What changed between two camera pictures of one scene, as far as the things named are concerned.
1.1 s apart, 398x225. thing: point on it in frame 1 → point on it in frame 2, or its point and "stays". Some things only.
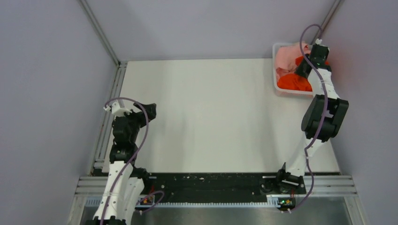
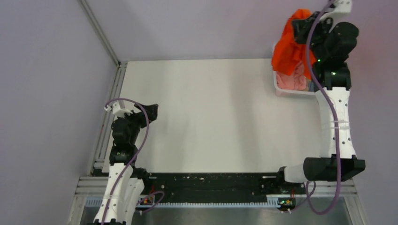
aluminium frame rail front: (342, 186) stays
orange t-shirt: (295, 82) → (288, 52)
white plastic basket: (281, 91) stays
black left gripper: (150, 108) stays
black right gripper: (299, 71) → (300, 26)
